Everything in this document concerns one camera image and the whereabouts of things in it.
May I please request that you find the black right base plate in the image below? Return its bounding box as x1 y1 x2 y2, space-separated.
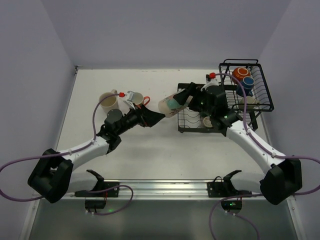
206 176 252 198

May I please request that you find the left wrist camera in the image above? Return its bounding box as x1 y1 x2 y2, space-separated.
118 90 137 109

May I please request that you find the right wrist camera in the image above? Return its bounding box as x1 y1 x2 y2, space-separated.
204 72 220 88

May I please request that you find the black wire dish rack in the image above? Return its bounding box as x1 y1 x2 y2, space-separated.
176 58 275 134

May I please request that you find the blue round mug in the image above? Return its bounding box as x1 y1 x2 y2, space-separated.
236 76 255 97

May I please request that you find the cream round mug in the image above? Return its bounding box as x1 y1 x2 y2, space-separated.
238 96 260 111

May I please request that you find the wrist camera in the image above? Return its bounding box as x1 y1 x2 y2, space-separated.
118 90 137 109
204 72 220 88

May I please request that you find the small beige patterned cup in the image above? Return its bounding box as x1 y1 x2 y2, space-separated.
202 116 213 129

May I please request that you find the tall floral cream mug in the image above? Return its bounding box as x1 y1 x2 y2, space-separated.
158 89 193 118

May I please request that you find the orange ceramic mug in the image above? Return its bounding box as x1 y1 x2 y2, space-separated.
131 92 151 107

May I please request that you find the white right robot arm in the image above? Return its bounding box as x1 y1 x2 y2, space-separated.
173 82 303 205

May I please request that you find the orange round mug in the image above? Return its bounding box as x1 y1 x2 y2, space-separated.
232 67 251 82

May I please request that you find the aluminium mounting rail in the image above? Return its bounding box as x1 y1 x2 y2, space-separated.
67 178 259 198

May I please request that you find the beige ceramic mug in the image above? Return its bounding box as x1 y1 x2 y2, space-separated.
98 89 120 115

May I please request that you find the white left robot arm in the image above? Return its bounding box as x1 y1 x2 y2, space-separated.
27 106 166 203

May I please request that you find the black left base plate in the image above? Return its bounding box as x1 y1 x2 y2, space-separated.
74 181 120 198

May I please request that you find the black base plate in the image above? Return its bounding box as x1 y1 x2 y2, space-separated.
206 176 252 198
74 181 120 198

